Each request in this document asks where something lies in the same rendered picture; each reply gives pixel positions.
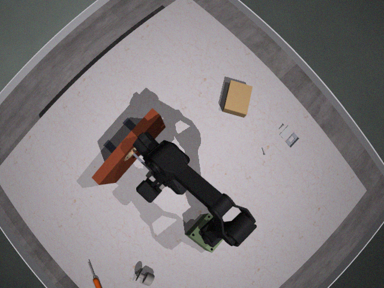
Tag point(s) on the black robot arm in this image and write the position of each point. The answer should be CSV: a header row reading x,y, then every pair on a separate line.
x,y
167,161

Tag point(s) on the tan cardboard box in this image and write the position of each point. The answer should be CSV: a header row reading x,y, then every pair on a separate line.
x,y
238,99

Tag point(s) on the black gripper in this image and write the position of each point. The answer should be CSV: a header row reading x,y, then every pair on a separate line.
x,y
149,190

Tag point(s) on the orange-handled screwdriver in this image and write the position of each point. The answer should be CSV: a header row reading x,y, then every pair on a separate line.
x,y
95,280

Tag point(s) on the brown wooden door slab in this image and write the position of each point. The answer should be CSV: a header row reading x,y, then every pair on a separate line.
x,y
122,157

